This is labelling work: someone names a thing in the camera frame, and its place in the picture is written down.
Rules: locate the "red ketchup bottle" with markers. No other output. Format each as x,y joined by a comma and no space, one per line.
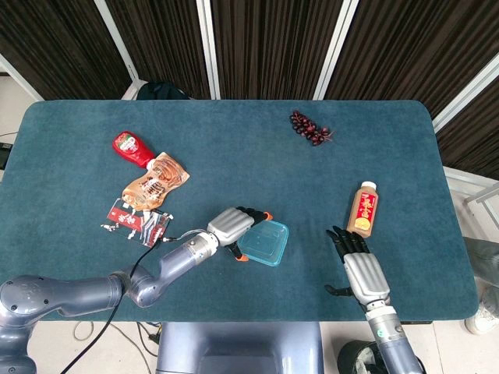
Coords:
130,147

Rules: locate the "clear blue plastic container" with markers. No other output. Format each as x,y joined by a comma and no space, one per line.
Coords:
265,241

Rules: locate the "black desk control panel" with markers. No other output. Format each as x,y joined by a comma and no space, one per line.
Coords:
417,322

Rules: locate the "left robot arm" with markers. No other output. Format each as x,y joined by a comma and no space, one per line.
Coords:
78,294

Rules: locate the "orange spout pouch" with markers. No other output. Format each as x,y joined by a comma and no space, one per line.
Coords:
154,185

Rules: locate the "dark red snack packet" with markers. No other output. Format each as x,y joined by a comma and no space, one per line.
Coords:
132,224

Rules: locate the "white shoe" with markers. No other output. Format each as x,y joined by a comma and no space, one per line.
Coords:
483,311

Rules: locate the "black bag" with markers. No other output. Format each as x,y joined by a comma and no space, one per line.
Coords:
160,91

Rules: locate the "dark red grape bunch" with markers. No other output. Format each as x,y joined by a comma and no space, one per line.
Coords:
308,126

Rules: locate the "grey metal frame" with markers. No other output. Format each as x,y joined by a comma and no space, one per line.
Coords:
483,200

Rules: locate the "brown drink bottle red label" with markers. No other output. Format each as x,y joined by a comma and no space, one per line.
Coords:
362,210

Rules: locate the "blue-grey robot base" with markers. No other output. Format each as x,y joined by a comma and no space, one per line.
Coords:
238,346

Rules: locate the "black trash bin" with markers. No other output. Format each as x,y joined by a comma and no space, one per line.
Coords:
356,358

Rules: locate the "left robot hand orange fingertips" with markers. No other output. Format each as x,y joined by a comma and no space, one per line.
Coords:
230,226

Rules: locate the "grey trousers leg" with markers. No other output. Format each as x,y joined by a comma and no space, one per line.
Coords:
485,261

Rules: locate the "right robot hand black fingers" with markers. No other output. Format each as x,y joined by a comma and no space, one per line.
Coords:
366,276

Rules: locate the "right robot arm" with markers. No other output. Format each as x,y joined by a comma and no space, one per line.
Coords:
393,339

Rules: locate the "dark slatted partition panel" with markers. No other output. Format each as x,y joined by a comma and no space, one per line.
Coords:
58,39
273,39
475,136
163,39
409,46

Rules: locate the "blue velvet table cover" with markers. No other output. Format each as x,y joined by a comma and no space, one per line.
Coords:
241,156

